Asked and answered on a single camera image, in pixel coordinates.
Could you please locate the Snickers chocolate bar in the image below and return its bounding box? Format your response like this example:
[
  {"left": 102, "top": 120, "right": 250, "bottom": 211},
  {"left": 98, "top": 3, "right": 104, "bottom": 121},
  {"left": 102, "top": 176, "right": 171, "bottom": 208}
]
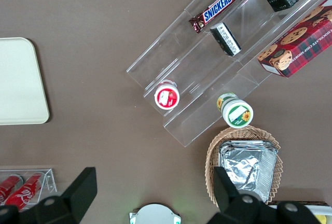
[{"left": 188, "top": 0, "right": 243, "bottom": 33}]

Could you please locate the aluminium foil container stack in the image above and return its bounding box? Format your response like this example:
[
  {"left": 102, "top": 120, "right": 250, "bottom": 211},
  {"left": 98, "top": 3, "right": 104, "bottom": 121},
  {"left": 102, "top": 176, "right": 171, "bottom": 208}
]
[{"left": 218, "top": 140, "right": 279, "bottom": 204}]

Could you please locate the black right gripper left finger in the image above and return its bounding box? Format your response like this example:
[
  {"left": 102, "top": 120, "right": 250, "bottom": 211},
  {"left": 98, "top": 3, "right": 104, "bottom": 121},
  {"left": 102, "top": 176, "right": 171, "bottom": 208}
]
[{"left": 0, "top": 166, "right": 98, "bottom": 224}]

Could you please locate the clear acrylic stepped display stand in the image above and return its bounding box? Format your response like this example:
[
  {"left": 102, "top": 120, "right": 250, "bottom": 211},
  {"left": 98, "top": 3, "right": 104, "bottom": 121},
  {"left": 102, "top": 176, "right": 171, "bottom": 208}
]
[{"left": 126, "top": 0, "right": 332, "bottom": 148}]

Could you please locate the green sunflower lidded cup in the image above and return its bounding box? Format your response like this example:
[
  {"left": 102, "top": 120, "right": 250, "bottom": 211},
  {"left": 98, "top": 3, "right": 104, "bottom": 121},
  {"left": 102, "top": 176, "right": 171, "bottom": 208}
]
[{"left": 216, "top": 92, "right": 254, "bottom": 129}]

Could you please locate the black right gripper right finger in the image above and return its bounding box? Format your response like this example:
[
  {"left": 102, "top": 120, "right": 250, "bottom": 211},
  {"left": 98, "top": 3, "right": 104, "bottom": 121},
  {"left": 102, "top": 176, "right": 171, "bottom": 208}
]
[{"left": 209, "top": 166, "right": 320, "bottom": 224}]

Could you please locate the beige plastic tray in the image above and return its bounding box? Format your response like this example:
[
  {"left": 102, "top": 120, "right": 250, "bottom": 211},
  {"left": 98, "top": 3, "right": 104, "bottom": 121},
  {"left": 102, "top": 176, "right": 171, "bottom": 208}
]
[{"left": 0, "top": 37, "right": 50, "bottom": 125}]

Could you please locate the clear acrylic bottle rack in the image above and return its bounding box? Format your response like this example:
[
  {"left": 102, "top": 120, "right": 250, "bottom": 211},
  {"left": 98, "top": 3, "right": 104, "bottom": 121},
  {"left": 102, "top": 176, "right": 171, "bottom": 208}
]
[{"left": 0, "top": 168, "right": 58, "bottom": 211}]

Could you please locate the red tartan cookie box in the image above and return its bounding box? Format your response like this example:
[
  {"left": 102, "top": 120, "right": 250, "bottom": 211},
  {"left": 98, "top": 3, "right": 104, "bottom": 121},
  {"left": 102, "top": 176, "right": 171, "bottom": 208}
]
[{"left": 257, "top": 0, "right": 332, "bottom": 79}]

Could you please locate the red lidded yogurt cup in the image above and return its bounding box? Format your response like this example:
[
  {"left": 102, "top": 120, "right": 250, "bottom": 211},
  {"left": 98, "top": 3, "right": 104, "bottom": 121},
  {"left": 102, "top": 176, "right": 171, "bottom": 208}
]
[{"left": 154, "top": 79, "right": 181, "bottom": 110}]

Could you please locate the light wicker basket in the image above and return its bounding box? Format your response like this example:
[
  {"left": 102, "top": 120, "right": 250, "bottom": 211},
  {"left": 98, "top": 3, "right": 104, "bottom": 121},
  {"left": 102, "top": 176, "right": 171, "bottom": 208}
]
[{"left": 205, "top": 127, "right": 284, "bottom": 205}]

